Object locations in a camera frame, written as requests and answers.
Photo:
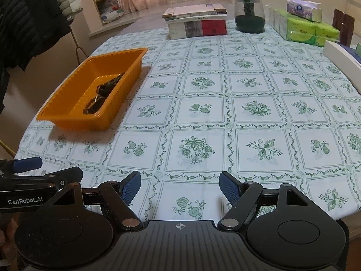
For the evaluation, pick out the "white plastic bag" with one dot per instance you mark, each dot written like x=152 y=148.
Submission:
x=111 y=12

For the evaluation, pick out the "green tissue pack bundle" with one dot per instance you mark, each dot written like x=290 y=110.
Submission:
x=304 y=29

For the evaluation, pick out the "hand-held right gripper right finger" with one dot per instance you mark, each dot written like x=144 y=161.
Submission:
x=230 y=187

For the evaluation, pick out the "purple tissue pack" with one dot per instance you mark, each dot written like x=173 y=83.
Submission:
x=303 y=10

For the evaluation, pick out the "pale pink book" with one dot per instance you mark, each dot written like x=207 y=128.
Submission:
x=191 y=9

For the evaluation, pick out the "stack of books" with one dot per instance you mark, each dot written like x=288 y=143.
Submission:
x=197 y=28

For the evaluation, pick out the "orange plastic tray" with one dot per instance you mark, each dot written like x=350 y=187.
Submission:
x=70 y=118

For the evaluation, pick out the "black puffer jacket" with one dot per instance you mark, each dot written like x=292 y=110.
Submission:
x=25 y=25

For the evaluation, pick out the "large black wristwatch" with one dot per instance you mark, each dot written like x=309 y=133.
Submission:
x=102 y=89

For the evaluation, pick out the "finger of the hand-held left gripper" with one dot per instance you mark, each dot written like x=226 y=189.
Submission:
x=26 y=164
x=70 y=175

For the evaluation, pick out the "thin white book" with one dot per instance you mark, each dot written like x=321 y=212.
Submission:
x=197 y=17

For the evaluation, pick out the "green glass jar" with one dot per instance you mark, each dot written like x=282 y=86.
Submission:
x=249 y=14

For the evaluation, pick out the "brown wooden box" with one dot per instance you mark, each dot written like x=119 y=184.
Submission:
x=342 y=28

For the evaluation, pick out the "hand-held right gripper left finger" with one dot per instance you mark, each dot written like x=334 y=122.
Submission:
x=131 y=187

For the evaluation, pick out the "long green box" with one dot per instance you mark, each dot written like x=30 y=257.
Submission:
x=358 y=51

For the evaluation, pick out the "long white box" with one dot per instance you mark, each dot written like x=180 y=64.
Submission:
x=338 y=56

